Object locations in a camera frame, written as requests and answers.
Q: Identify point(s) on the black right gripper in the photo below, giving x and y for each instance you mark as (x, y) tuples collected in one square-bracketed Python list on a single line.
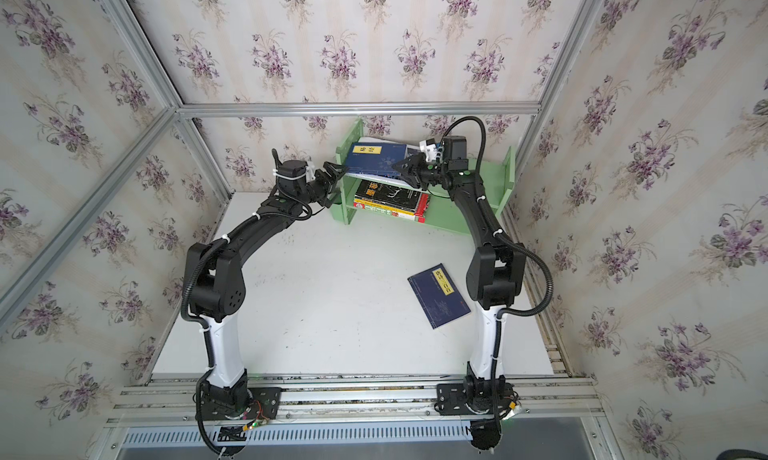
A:
[(417, 172)]

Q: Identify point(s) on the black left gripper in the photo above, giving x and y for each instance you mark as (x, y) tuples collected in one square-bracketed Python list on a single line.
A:
[(321, 180)]

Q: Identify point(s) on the white science youth magazine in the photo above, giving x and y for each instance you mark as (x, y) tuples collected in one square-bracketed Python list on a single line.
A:
[(370, 177)]

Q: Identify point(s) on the black book yellow title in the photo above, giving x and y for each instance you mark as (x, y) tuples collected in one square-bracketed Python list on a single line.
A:
[(385, 192)]

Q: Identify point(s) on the dark blue book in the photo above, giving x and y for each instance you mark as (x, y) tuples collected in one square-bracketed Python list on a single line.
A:
[(438, 296), (375, 158)]

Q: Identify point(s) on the yellow cartoon cover book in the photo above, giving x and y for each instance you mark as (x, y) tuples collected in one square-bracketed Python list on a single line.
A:
[(416, 214)]

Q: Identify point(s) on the green nature encyclopedia book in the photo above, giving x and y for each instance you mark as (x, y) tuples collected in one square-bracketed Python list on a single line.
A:
[(406, 204)]

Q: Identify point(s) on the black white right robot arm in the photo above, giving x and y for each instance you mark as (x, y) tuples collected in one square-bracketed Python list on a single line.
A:
[(495, 274)]

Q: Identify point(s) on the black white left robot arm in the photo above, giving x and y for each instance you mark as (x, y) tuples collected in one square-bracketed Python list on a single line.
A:
[(214, 288)]

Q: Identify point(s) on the green metal bookshelf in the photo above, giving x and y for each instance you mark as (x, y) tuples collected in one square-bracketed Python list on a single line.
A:
[(491, 189)]

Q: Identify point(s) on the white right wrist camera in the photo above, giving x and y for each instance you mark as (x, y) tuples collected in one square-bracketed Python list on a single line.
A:
[(432, 150)]

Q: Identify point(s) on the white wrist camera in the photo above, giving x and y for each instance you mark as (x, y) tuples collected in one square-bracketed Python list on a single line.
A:
[(310, 171), (432, 150)]

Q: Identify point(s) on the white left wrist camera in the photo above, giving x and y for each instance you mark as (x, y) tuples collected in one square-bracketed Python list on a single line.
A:
[(310, 171)]

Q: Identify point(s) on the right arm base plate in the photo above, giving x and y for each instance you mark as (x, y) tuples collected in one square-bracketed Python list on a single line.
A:
[(471, 398)]

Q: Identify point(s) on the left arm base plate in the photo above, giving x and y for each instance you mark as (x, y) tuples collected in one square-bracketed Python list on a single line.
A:
[(238, 403)]

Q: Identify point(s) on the aluminium mounting rail frame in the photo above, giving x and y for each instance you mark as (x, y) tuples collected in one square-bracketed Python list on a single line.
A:
[(291, 411)]

